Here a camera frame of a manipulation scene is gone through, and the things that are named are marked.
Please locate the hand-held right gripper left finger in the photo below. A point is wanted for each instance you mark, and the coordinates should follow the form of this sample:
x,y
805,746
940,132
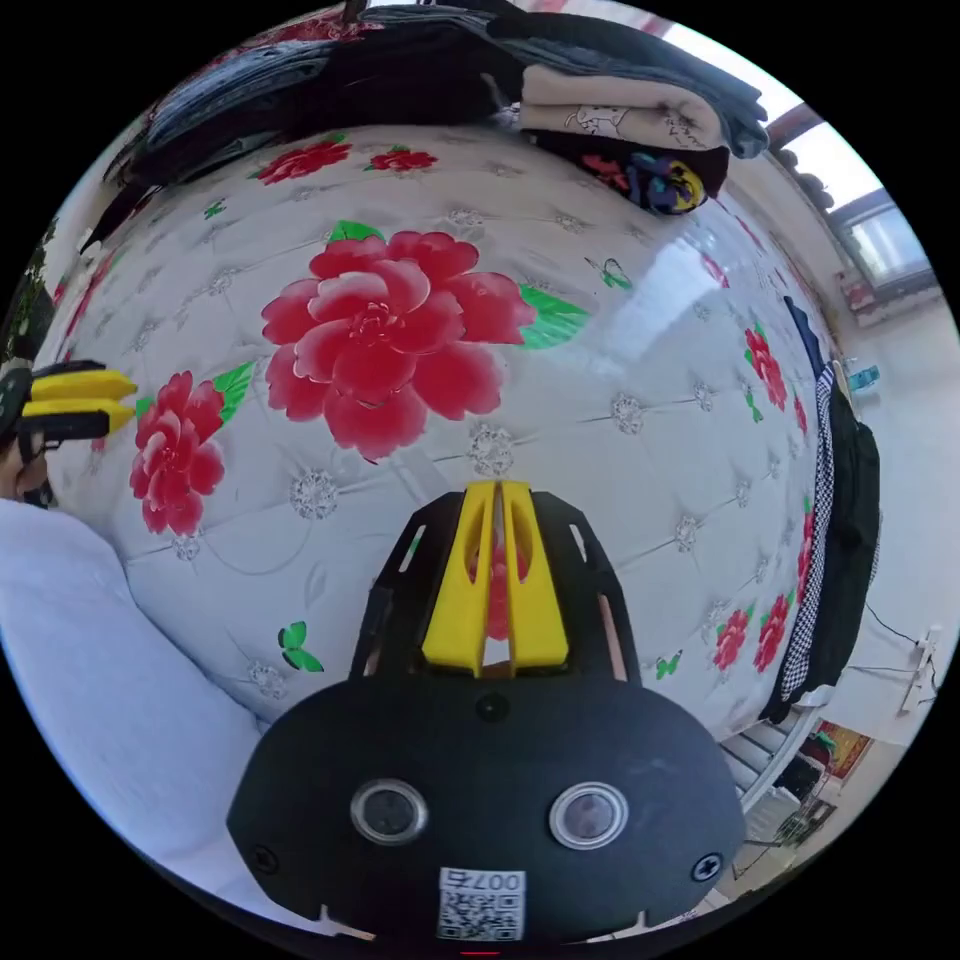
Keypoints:
x,y
457,615

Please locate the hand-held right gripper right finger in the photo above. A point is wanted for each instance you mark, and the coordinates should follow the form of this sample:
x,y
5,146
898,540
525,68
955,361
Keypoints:
x,y
538,622

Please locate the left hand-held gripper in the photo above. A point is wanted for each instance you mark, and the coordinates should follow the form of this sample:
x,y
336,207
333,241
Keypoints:
x,y
64,429

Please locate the person's left hand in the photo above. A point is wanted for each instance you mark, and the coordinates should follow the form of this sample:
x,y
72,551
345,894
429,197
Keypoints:
x,y
9,474

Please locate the bed with red flower sheet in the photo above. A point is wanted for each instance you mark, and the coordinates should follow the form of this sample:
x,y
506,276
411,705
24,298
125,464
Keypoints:
x,y
600,450

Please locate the black and white checked garment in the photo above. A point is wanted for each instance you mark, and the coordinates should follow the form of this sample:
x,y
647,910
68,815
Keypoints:
x,y
806,600

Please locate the person's body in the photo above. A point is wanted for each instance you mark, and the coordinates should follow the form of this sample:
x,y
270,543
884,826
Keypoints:
x,y
90,675

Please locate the black hanging garment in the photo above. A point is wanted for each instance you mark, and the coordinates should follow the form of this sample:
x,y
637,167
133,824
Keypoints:
x,y
851,525

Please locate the white power strip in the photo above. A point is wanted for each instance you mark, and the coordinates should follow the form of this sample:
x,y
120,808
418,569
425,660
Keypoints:
x,y
922,667

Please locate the dark blue garment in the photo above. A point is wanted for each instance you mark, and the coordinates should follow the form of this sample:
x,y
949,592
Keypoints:
x,y
806,330

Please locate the pile of clothes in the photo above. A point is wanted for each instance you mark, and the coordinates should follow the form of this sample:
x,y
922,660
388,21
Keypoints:
x,y
375,75

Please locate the window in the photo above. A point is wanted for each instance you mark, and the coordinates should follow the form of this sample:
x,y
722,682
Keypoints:
x,y
885,240

